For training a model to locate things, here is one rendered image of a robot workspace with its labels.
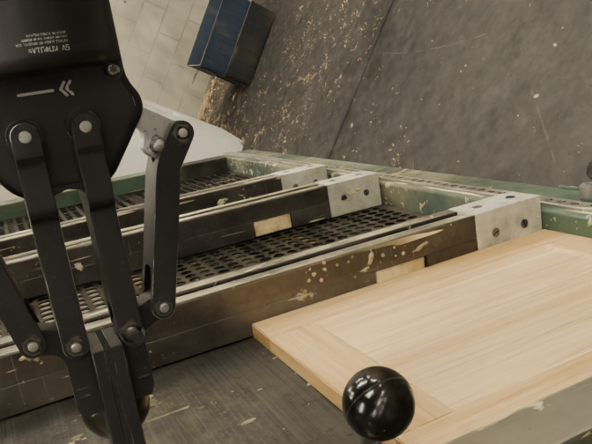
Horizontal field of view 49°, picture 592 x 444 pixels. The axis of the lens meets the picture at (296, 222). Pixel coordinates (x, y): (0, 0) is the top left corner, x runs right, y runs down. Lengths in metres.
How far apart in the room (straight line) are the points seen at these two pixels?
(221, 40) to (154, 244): 4.75
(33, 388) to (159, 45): 5.35
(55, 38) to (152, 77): 5.73
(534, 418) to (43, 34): 0.41
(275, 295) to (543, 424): 0.40
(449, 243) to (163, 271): 0.66
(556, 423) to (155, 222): 0.33
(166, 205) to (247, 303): 0.49
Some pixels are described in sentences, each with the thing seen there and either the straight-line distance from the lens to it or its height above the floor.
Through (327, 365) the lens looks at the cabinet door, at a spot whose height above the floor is 1.29.
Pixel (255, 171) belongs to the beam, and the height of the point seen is 0.89.
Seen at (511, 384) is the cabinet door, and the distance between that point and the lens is 0.62.
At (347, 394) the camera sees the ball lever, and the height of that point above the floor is 1.46.
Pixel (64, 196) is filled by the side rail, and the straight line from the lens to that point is 2.19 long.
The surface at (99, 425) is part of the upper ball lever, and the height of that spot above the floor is 1.56.
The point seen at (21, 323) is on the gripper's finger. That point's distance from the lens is 0.32.
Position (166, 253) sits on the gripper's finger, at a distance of 0.32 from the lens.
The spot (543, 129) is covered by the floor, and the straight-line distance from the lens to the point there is 2.43.
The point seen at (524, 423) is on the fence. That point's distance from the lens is 0.52.
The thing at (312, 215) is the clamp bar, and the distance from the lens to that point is 1.32.
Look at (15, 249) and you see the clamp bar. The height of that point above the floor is 1.54.
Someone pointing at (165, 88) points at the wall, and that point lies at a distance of 6.04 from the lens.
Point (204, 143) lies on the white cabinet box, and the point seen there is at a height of 0.28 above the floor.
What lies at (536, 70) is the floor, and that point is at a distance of 2.58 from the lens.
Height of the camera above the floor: 1.66
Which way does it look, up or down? 27 degrees down
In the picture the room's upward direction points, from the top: 72 degrees counter-clockwise
